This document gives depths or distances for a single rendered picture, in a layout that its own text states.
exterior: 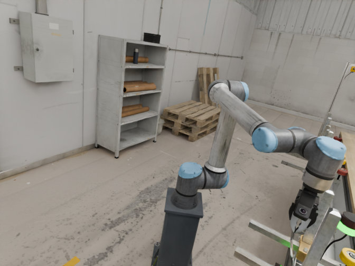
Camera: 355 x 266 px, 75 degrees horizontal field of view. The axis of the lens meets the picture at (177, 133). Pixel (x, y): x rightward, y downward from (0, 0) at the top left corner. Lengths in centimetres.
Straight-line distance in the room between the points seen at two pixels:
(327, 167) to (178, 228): 107
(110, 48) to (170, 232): 223
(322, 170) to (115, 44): 261
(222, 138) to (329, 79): 717
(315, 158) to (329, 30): 774
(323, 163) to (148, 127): 335
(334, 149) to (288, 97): 770
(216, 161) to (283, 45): 730
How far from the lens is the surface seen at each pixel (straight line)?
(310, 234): 130
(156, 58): 374
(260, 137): 89
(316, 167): 92
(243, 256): 108
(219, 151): 150
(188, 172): 149
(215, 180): 158
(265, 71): 865
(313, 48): 849
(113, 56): 306
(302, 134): 97
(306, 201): 95
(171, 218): 164
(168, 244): 179
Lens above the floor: 160
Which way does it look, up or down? 21 degrees down
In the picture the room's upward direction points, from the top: 9 degrees clockwise
